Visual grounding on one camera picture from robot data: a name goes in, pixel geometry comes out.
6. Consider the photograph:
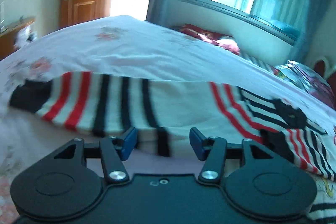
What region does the striped knit sweater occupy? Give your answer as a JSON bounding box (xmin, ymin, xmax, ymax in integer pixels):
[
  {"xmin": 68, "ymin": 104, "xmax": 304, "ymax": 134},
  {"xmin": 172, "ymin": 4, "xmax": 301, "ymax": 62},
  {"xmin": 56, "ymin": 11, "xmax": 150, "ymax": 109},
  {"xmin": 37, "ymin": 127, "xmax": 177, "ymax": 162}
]
[{"xmin": 9, "ymin": 72, "xmax": 335, "ymax": 181}]

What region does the striped mattress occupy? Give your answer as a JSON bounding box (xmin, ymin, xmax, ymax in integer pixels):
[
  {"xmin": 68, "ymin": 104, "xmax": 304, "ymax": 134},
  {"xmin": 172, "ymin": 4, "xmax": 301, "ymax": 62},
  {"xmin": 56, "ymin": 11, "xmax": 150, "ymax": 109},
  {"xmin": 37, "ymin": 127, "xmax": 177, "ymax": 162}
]
[{"xmin": 240, "ymin": 52, "xmax": 274, "ymax": 73}]

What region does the red pillow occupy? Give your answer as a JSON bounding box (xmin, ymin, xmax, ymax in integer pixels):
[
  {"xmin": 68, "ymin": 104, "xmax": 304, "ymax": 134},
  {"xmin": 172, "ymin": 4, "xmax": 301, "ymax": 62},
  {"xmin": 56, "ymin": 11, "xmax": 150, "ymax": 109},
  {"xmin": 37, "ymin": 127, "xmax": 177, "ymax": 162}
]
[{"xmin": 173, "ymin": 24, "xmax": 240, "ymax": 56}]

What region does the wooden side cabinet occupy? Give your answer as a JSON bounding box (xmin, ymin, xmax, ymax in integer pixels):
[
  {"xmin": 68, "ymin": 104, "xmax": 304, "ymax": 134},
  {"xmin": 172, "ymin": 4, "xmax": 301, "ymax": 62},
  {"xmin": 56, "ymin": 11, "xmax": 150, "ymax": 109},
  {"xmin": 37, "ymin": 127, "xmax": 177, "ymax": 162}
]
[{"xmin": 0, "ymin": 17, "xmax": 35, "ymax": 60}]

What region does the red white headboard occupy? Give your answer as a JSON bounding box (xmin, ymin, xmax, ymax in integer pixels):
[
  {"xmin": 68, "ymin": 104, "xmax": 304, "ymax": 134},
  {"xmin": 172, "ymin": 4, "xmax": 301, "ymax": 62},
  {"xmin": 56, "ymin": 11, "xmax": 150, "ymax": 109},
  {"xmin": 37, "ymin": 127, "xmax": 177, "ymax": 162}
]
[{"xmin": 313, "ymin": 56, "xmax": 335, "ymax": 83}]

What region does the floral white bed sheet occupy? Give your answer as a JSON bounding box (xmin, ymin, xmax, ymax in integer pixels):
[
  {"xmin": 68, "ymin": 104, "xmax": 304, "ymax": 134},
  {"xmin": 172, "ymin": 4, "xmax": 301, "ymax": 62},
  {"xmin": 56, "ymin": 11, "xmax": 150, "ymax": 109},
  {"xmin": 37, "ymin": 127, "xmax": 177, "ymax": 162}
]
[{"xmin": 1, "ymin": 16, "xmax": 335, "ymax": 223}]

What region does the folded quilt pile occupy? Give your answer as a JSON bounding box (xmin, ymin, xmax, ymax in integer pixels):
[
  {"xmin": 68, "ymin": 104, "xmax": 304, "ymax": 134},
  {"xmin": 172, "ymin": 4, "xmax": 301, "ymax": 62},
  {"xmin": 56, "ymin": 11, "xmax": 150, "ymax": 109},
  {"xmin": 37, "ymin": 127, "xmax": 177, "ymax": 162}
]
[{"xmin": 274, "ymin": 60, "xmax": 334, "ymax": 104}]

